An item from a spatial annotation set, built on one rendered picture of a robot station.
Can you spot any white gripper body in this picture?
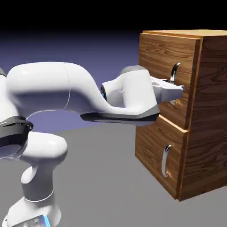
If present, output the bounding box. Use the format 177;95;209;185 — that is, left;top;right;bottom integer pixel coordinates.
150;76;185;102

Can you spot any curved silver handle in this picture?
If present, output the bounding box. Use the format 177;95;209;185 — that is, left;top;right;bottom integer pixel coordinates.
168;62;181;106
161;144;173;178

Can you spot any large wooden cabinet door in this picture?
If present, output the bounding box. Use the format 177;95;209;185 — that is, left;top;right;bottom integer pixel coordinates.
136;33;202;129

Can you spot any wooden cabinet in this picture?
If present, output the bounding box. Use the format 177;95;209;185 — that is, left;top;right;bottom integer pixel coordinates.
134;29;227;202

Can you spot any small wooden cabinet door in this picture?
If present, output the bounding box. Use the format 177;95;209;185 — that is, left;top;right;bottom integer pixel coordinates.
134;115;188;200

